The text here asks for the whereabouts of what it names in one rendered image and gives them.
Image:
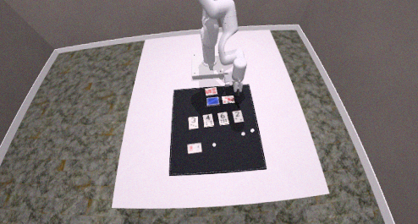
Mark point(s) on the blue-backed playing card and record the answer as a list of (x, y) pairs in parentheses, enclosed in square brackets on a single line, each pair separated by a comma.
[(212, 101)]

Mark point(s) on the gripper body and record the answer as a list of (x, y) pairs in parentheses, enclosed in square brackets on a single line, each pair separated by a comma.
[(237, 85)]

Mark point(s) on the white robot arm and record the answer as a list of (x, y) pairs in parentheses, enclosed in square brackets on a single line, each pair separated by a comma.
[(226, 10)]

